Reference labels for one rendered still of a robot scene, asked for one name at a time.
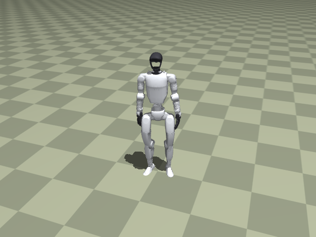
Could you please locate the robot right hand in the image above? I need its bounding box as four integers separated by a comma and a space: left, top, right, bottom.
137, 112, 143, 126

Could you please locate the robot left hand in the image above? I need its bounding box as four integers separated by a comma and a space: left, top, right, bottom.
174, 114, 181, 130

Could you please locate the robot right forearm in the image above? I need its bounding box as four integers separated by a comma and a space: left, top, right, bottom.
136, 94, 143, 116

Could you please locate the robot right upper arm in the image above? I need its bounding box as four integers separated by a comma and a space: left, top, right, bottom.
137, 73, 146, 100

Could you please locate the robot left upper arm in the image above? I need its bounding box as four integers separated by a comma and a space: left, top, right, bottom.
167, 74, 178, 101

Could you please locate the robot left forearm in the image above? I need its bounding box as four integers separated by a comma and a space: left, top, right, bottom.
173, 95, 181, 117

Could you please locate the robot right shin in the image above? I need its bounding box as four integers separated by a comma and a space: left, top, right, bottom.
144, 145, 154, 167

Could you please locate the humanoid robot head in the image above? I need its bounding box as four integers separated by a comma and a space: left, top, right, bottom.
150, 52, 162, 75

